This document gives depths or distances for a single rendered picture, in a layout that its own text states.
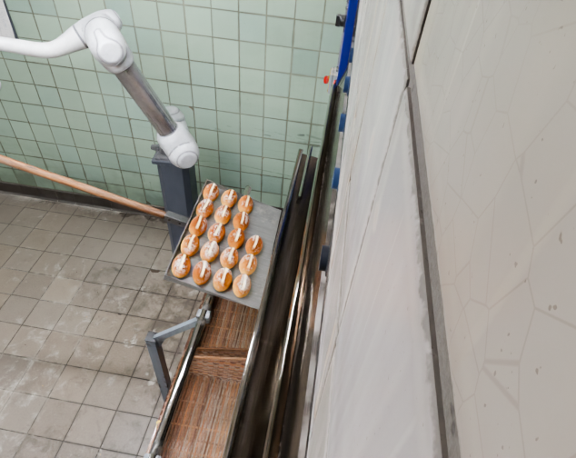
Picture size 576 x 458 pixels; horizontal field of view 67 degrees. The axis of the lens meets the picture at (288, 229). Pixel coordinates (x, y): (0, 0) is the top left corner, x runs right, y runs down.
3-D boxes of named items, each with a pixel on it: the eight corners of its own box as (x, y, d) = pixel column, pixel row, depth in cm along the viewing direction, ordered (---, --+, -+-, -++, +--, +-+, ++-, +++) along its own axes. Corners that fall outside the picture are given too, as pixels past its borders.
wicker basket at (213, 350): (306, 286, 237) (312, 253, 218) (292, 383, 197) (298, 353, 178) (219, 273, 240) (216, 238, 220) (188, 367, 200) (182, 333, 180)
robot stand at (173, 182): (180, 255, 324) (162, 140, 254) (207, 258, 323) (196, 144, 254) (172, 276, 309) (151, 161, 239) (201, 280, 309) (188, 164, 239)
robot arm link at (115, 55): (196, 141, 236) (209, 164, 222) (171, 156, 235) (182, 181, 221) (108, 7, 176) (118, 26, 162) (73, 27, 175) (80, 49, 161)
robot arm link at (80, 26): (69, 17, 183) (74, 29, 174) (107, -4, 184) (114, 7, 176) (89, 44, 193) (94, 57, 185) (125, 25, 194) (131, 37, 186)
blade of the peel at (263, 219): (163, 279, 154) (163, 274, 152) (205, 183, 193) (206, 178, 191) (259, 310, 159) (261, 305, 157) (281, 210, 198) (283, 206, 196)
